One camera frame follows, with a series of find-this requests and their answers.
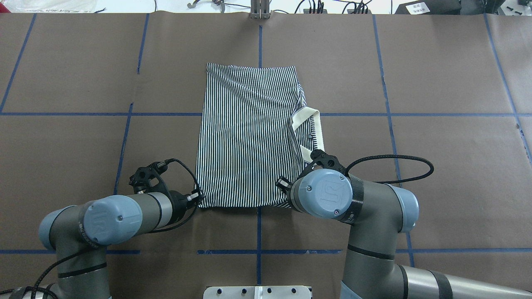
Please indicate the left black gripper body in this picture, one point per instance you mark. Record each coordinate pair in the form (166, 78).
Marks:
(179, 202)

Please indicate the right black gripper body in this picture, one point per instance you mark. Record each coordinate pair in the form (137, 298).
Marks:
(283, 183)

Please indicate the blue white striped polo shirt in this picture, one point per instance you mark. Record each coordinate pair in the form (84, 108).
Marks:
(256, 126)

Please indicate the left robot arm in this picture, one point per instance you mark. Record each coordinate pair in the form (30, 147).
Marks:
(80, 236)

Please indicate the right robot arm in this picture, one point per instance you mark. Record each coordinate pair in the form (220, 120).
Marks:
(377, 214)

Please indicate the black box with label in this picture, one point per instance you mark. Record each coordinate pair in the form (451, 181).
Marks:
(429, 7)

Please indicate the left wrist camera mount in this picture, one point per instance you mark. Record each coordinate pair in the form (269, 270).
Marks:
(148, 179)

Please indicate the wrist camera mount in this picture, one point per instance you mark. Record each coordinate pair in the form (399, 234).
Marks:
(321, 159)
(148, 179)

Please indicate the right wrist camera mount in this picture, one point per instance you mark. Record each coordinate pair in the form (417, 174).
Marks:
(321, 159)

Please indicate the aluminium frame post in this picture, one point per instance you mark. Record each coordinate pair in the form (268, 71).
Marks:
(260, 9)

